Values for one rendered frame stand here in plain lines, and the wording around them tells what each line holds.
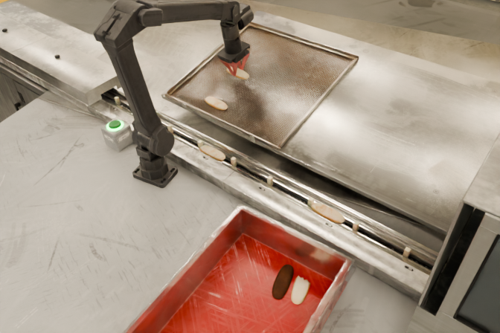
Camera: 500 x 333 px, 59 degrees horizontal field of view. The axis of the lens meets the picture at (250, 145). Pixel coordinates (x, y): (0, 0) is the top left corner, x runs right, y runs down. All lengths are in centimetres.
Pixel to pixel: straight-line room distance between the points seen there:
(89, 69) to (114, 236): 76
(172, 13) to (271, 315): 79
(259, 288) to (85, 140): 83
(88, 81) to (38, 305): 84
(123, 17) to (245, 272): 68
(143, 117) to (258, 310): 59
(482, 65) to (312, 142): 94
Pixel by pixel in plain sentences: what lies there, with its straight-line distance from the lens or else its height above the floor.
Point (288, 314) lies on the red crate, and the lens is 110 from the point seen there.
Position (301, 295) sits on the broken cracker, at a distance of 111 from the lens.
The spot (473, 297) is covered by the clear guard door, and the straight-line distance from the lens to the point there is 86.
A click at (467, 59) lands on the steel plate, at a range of 209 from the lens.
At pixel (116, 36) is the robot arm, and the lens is 110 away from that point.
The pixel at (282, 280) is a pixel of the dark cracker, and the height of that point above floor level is 83.
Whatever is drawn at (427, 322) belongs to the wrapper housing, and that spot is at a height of 98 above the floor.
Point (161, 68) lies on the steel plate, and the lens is 194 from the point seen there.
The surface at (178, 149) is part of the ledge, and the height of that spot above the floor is 86.
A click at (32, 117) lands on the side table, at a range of 183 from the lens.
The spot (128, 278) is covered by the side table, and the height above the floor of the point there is 82.
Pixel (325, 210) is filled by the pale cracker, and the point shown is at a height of 86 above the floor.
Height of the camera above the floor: 179
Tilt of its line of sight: 41 degrees down
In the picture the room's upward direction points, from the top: 2 degrees counter-clockwise
